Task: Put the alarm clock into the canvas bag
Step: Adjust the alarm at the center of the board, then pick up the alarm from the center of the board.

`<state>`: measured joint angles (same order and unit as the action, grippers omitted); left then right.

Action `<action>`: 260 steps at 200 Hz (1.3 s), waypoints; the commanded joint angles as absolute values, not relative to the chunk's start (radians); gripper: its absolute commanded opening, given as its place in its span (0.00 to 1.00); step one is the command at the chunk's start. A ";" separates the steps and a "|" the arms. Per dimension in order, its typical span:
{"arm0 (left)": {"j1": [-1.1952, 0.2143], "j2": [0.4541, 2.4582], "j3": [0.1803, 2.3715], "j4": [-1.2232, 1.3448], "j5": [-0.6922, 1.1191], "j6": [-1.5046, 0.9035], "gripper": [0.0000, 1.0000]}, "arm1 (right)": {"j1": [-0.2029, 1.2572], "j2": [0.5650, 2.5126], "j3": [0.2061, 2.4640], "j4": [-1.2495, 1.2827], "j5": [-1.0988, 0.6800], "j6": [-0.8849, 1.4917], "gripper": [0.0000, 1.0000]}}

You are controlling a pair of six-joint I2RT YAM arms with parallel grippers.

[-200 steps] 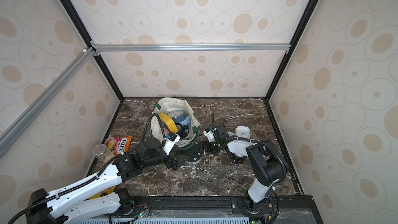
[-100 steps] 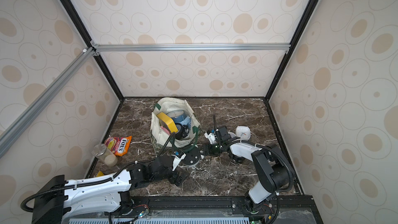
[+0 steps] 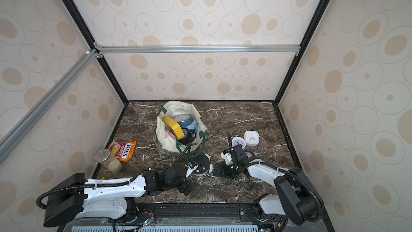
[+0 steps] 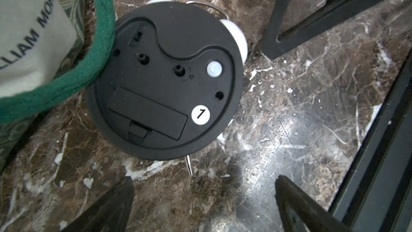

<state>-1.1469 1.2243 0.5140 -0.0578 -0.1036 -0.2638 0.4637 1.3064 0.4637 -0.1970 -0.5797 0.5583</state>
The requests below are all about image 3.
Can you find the grey round alarm clock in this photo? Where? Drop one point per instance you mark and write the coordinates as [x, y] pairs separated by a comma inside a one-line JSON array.
[[186, 121]]

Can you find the aluminium frame bar rear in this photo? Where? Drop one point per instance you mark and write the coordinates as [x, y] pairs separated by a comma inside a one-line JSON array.
[[194, 49]]

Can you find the yellow square alarm clock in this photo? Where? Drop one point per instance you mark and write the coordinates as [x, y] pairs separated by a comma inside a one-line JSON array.
[[173, 128]]

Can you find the white clock black back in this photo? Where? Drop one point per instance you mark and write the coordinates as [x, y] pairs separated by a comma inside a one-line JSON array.
[[202, 165]]

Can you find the black twin-bell alarm clock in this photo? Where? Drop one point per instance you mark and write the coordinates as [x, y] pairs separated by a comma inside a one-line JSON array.
[[189, 136]]

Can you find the pink twin-bell alarm clock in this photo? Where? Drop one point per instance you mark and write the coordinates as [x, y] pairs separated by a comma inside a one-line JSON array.
[[170, 134]]

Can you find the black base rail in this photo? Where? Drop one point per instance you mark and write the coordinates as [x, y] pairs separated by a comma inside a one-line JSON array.
[[198, 218]]

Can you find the aluminium frame bar left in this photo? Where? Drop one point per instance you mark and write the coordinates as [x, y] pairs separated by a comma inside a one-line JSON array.
[[20, 130]]

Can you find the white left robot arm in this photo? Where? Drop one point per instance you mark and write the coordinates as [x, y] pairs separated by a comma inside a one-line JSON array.
[[114, 199]]

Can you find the small white round clock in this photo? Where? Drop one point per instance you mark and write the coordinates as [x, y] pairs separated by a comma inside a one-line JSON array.
[[238, 141]]

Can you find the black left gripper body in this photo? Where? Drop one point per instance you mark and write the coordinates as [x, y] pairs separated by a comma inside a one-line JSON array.
[[183, 185]]

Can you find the Fox's candy bag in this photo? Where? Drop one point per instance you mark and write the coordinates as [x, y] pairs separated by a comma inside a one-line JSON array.
[[123, 151]]

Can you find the cream canvas tote bag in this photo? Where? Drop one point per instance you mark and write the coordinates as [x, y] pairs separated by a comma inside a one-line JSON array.
[[166, 143]]

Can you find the aluminium frame bar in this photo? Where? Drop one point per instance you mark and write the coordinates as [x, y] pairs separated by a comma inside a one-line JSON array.
[[20, 130], [194, 49]]

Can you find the white square orange-number clock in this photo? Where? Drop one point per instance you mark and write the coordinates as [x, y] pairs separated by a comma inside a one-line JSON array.
[[252, 138]]

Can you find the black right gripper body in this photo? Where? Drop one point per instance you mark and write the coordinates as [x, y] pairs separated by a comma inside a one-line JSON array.
[[237, 151]]

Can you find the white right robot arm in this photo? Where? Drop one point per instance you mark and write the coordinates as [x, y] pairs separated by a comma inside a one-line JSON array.
[[296, 198]]

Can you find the clear plastic jar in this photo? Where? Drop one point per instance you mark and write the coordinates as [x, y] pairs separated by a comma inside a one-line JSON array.
[[108, 160]]

